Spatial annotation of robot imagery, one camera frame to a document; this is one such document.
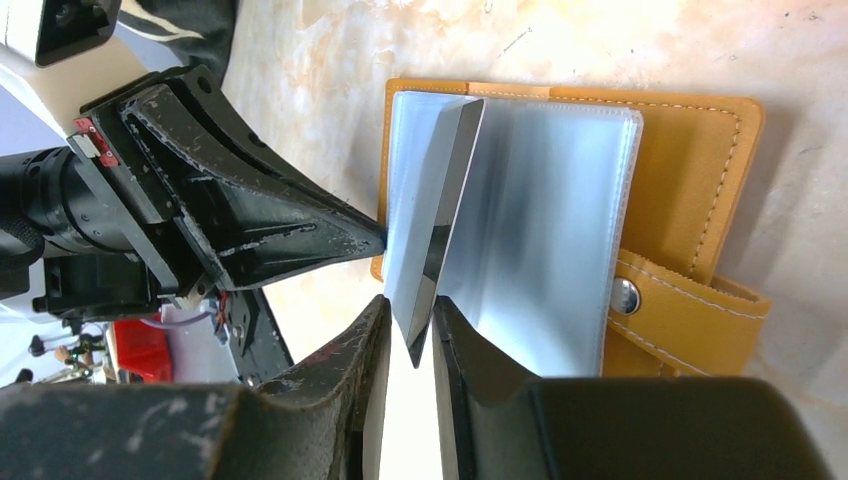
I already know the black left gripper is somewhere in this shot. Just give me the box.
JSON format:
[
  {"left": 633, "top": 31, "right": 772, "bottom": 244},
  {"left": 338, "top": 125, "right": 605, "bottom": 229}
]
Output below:
[{"left": 1, "top": 63, "right": 386, "bottom": 318}]

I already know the red box outside cell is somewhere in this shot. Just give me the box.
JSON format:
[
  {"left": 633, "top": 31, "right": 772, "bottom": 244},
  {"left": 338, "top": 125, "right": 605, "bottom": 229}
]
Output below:
[{"left": 110, "top": 319, "right": 174, "bottom": 384}]

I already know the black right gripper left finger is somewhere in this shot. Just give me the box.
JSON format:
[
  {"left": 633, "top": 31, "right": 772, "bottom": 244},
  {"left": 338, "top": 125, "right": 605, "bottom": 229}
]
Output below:
[{"left": 1, "top": 295, "right": 391, "bottom": 479}]

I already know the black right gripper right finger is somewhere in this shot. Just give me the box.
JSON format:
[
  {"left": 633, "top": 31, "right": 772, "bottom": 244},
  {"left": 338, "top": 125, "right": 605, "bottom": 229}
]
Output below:
[{"left": 433, "top": 296, "right": 831, "bottom": 479}]

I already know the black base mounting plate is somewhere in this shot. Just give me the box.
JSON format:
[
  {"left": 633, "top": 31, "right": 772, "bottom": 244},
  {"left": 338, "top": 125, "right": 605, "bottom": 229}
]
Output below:
[{"left": 221, "top": 289, "right": 294, "bottom": 387}]

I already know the tan leather card holder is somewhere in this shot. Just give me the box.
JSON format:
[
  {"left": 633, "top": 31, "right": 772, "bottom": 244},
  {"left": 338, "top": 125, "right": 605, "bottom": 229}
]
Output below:
[{"left": 385, "top": 78, "right": 771, "bottom": 376}]

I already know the black floral blanket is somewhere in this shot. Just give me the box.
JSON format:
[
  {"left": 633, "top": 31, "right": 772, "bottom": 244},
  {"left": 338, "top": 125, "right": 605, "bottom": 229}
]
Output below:
[{"left": 119, "top": 0, "right": 240, "bottom": 86}]

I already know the grey card in holder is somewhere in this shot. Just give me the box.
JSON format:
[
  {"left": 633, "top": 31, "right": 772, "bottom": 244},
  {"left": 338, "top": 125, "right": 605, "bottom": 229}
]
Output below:
[{"left": 381, "top": 91, "right": 643, "bottom": 377}]

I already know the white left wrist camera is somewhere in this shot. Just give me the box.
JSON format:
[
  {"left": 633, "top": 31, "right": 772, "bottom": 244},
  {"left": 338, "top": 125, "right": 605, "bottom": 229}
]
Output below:
[{"left": 1, "top": 0, "right": 148, "bottom": 139}]

